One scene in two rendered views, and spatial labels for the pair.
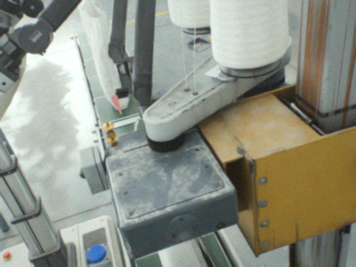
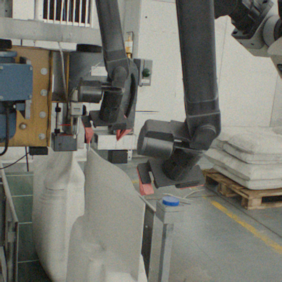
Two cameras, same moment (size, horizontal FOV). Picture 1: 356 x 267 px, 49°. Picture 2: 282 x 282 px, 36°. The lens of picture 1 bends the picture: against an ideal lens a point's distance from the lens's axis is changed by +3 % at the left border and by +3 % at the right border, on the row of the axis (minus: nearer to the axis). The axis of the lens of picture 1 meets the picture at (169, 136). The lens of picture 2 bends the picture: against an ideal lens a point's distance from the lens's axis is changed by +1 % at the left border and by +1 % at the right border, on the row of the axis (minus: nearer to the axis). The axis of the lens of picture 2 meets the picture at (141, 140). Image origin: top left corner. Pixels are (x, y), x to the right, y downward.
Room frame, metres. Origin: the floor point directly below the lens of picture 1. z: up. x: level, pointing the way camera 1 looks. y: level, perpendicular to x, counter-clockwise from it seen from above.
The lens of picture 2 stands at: (2.25, -0.14, 1.38)
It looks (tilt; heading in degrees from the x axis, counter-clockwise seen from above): 13 degrees down; 167
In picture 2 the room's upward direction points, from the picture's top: 5 degrees clockwise
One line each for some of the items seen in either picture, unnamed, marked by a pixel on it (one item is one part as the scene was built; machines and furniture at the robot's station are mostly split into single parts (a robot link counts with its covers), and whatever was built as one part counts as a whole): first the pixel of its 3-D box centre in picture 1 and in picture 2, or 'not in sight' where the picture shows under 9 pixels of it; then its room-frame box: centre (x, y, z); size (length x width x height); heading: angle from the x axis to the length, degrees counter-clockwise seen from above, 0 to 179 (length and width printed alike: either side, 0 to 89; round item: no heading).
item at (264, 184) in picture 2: not in sight; (246, 173); (-1.58, 1.85, 0.20); 0.66 x 0.44 x 0.12; 10
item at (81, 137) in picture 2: not in sight; (80, 130); (0.78, -0.01, 1.08); 0.03 x 0.01 x 0.13; 100
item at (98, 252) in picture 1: (97, 255); (171, 202); (0.85, 0.31, 0.84); 0.06 x 0.06 x 0.02
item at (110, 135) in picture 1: (110, 132); (128, 47); (0.76, 0.14, 1.37); 0.03 x 0.02 x 0.03; 10
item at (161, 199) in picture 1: (168, 202); (92, 86); (0.65, 0.03, 1.21); 0.30 x 0.25 x 0.30; 10
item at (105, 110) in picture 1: (107, 67); not in sight; (3.48, 0.46, 0.34); 2.21 x 0.39 x 0.09; 10
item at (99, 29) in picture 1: (107, 55); not in sight; (2.77, 0.35, 0.74); 0.47 x 0.22 x 0.72; 8
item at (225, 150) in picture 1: (217, 158); (54, 74); (0.72, -0.11, 1.26); 0.22 x 0.05 x 0.16; 10
